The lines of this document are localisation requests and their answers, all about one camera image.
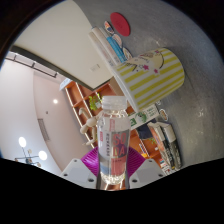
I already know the blue book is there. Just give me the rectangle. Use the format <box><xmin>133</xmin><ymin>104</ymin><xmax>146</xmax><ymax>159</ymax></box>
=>
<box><xmin>106</xmin><ymin>35</ymin><xmax>128</xmax><ymax>64</ymax></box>

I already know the black curtain rail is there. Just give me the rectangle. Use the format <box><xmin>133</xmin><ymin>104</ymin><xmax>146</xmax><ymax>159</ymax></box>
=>
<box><xmin>4</xmin><ymin>49</ymin><xmax>58</xmax><ymax>79</ymax></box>

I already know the wooden artist mannequin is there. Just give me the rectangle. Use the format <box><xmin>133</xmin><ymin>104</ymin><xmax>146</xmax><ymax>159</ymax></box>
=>
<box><xmin>78</xmin><ymin>108</ymin><xmax>104</xmax><ymax>148</ymax></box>

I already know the clear plastic bottle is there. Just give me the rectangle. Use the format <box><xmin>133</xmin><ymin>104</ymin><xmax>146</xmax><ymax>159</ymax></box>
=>
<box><xmin>97</xmin><ymin>95</ymin><xmax>131</xmax><ymax>186</ymax></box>

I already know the ceiling lamp with round bulbs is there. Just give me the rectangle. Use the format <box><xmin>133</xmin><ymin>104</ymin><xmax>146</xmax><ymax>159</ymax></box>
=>
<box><xmin>14</xmin><ymin>135</ymin><xmax>49</xmax><ymax>166</ymax></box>

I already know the round printed badge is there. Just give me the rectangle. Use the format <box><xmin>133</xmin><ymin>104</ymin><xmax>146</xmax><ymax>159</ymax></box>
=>
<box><xmin>158</xmin><ymin>108</ymin><xmax>169</xmax><ymax>123</ymax></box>
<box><xmin>103</xmin><ymin>20</ymin><xmax>115</xmax><ymax>34</ymax></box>
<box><xmin>122</xmin><ymin>46</ymin><xmax>134</xmax><ymax>61</ymax></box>
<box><xmin>112</xmin><ymin>33</ymin><xmax>124</xmax><ymax>48</ymax></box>

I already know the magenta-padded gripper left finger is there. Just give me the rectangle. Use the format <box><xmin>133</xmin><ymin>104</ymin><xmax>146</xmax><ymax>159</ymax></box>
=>
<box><xmin>60</xmin><ymin>146</ymin><xmax>100</xmax><ymax>190</ymax></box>

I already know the orange wooden shelf unit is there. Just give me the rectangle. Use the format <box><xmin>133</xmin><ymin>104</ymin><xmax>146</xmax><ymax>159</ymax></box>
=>
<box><xmin>64</xmin><ymin>81</ymin><xmax>161</xmax><ymax>168</ymax></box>

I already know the white wall switch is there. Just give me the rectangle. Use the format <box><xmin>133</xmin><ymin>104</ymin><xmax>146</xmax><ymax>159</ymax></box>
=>
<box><xmin>89</xmin><ymin>63</ymin><xmax>101</xmax><ymax>72</ymax></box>

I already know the yellow striped white cup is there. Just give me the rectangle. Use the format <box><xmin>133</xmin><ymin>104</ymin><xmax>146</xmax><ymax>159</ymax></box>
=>
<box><xmin>111</xmin><ymin>47</ymin><xmax>186</xmax><ymax>113</ymax></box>

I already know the flat round red coaster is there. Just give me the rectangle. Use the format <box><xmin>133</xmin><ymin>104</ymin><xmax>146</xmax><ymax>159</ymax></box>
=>
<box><xmin>110</xmin><ymin>12</ymin><xmax>131</xmax><ymax>37</ymax></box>

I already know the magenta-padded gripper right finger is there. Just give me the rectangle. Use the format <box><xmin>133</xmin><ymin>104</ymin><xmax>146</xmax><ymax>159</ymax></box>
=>
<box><xmin>127</xmin><ymin>146</ymin><xmax>165</xmax><ymax>190</ymax></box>

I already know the ceiling air vent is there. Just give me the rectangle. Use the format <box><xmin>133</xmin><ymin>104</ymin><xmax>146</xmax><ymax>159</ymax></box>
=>
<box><xmin>37</xmin><ymin>118</ymin><xmax>51</xmax><ymax>142</ymax></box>

